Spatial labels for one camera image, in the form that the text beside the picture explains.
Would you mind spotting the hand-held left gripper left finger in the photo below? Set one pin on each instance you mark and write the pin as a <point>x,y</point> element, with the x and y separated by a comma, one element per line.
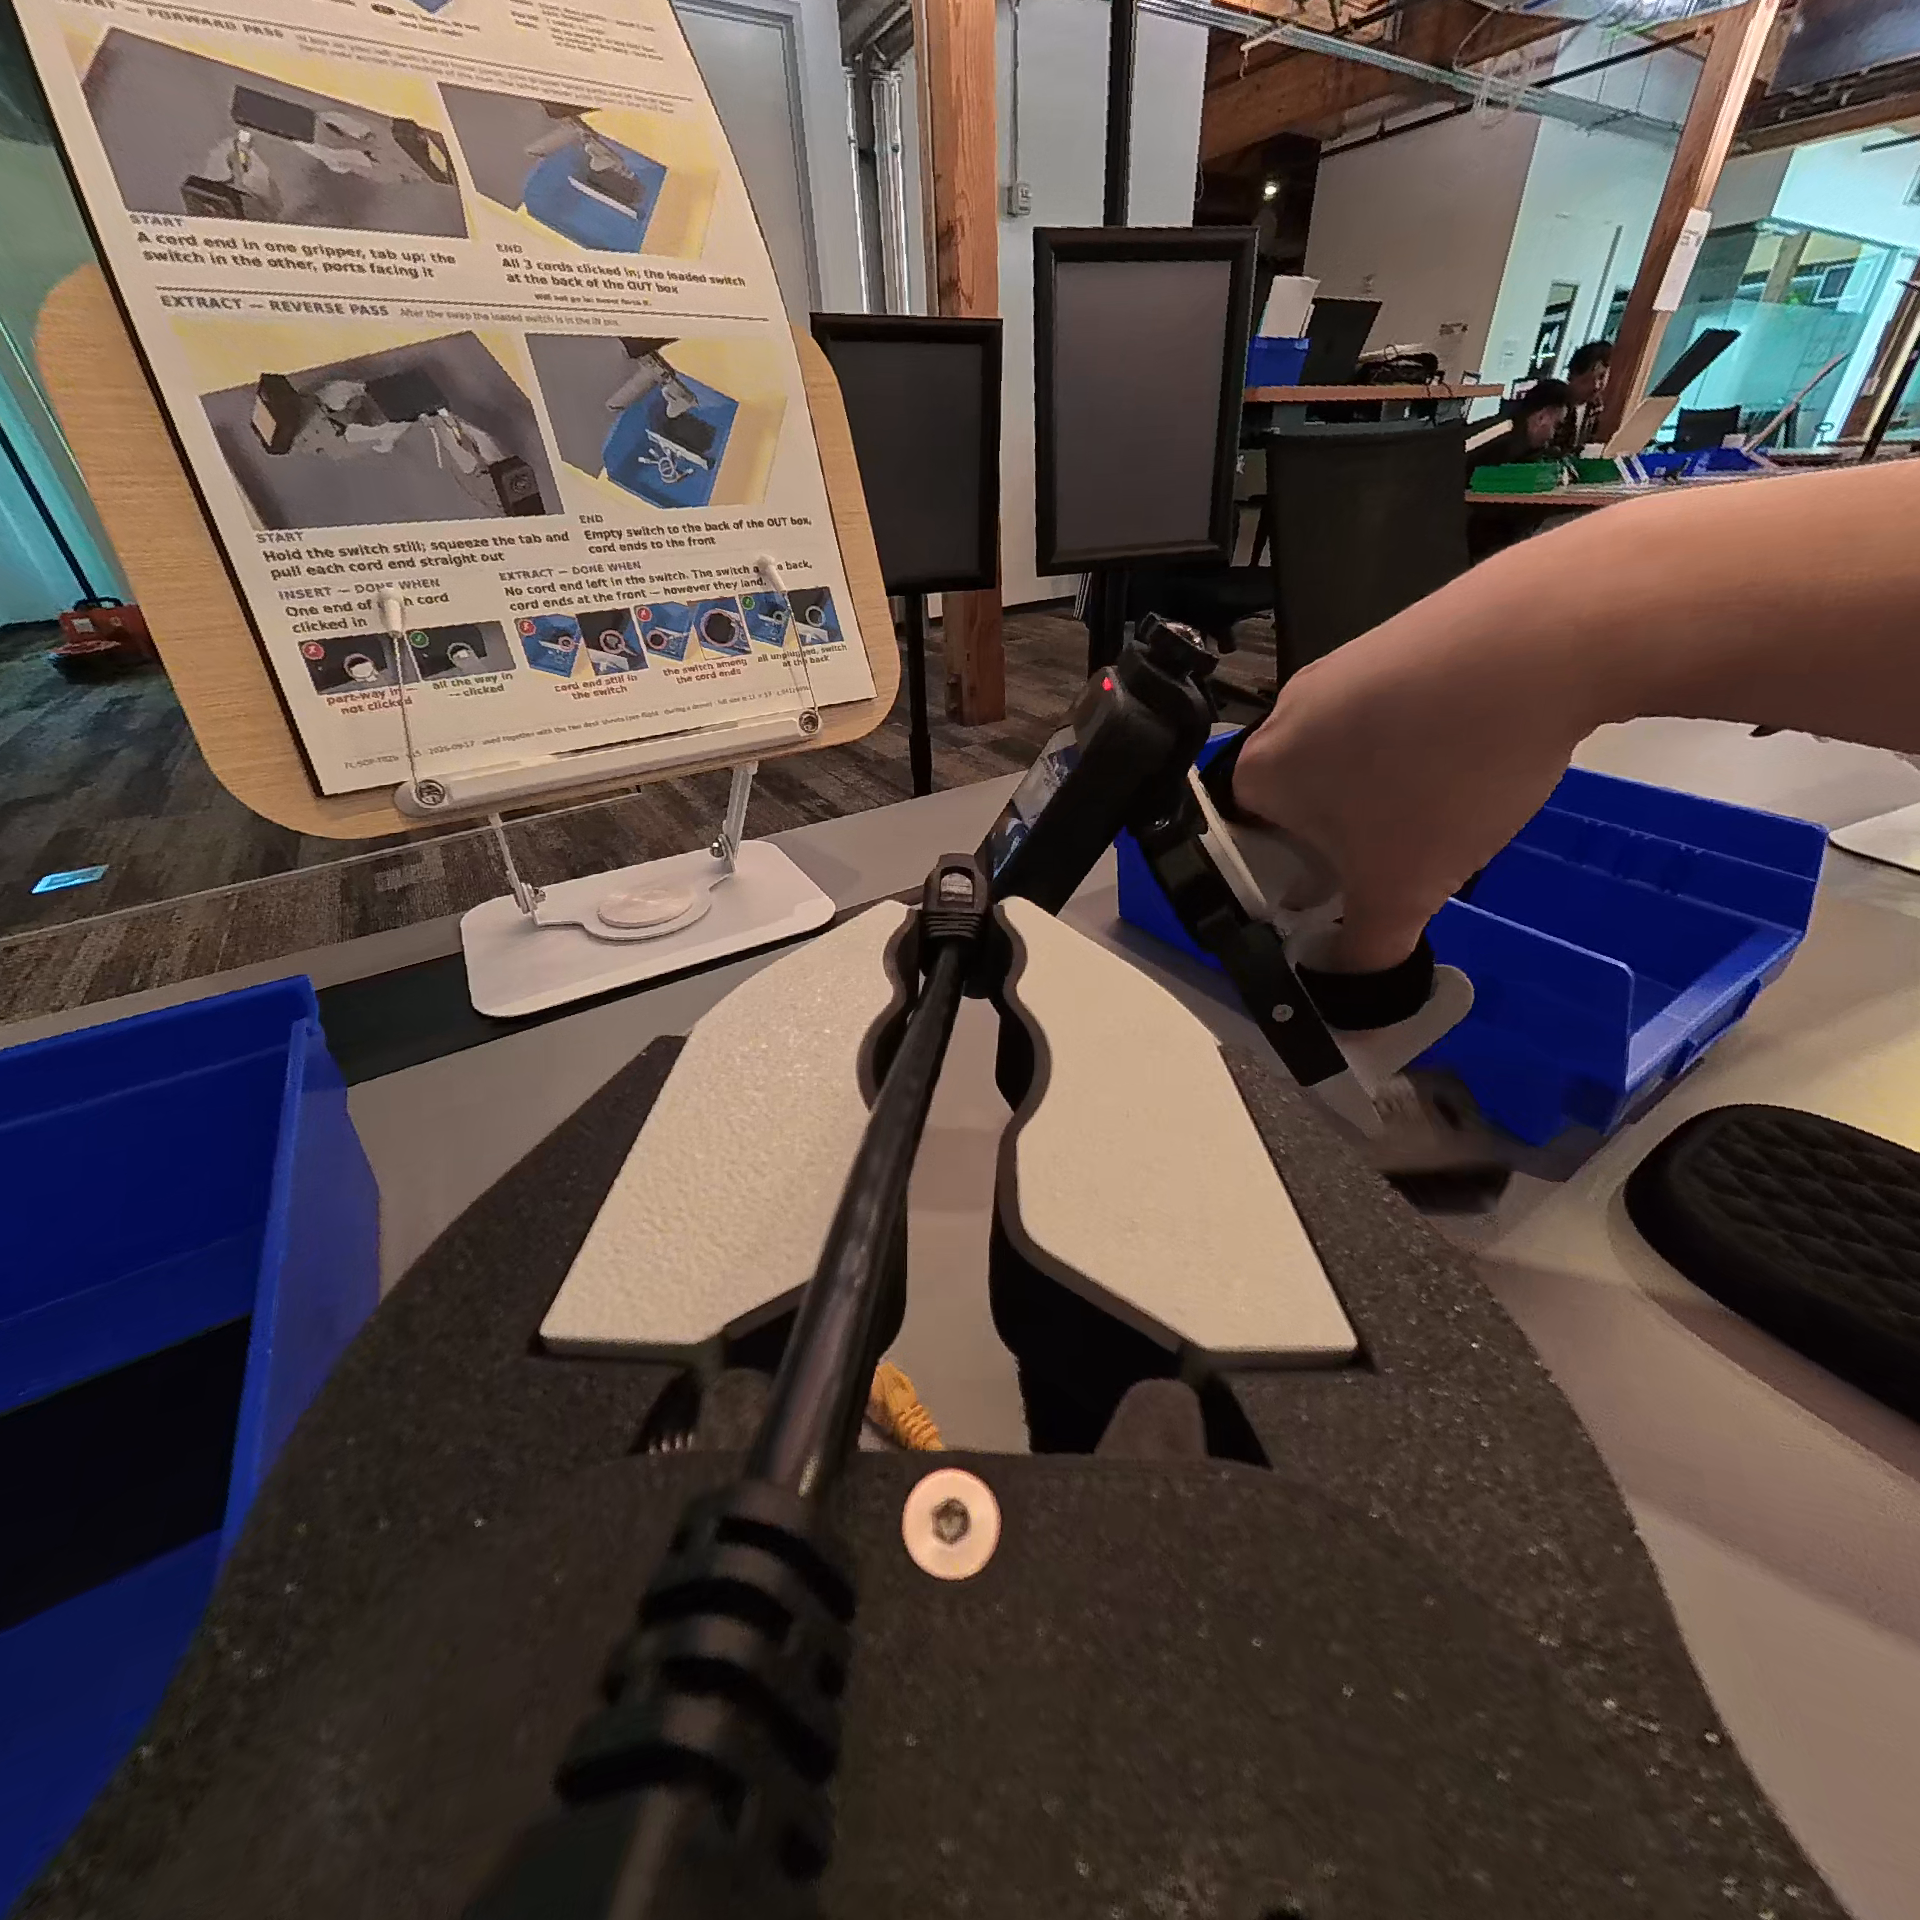
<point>721,1155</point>

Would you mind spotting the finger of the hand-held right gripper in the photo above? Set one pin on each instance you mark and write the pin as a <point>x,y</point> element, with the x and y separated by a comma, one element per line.
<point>1418,1030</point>

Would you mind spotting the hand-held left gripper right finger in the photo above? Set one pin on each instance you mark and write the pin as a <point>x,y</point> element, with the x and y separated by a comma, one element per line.
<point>1172,1172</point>

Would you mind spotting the blue plastic bin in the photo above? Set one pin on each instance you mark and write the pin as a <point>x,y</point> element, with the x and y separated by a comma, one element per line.
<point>153,1202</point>
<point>1622,931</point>

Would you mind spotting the person's right forearm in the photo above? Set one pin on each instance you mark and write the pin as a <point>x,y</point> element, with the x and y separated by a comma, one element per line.
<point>1710,633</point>

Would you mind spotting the person's right hand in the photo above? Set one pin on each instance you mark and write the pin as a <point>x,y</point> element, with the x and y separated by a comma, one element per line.
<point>1395,781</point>

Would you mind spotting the white stand base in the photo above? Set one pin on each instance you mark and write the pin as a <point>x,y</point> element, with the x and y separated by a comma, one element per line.
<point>646,931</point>

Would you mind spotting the black office chair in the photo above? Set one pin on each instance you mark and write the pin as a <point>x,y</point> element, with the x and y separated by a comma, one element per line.
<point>1366,541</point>

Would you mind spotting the black textured pad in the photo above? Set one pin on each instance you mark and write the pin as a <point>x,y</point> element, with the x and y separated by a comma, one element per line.
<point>1803,1246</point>

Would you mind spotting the green-topped table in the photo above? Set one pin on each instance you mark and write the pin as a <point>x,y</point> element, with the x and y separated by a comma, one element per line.
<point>1563,476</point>

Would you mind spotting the wooden pillar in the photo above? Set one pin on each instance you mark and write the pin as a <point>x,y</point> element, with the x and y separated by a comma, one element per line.
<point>962,182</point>

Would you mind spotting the black pole with round top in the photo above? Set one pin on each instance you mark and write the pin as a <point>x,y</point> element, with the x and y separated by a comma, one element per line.
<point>1121,106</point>

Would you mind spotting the printed instruction poster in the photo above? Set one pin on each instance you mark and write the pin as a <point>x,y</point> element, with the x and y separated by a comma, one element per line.
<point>452,363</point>

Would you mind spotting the small red object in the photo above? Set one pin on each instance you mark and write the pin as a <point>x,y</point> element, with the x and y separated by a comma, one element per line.
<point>107,635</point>

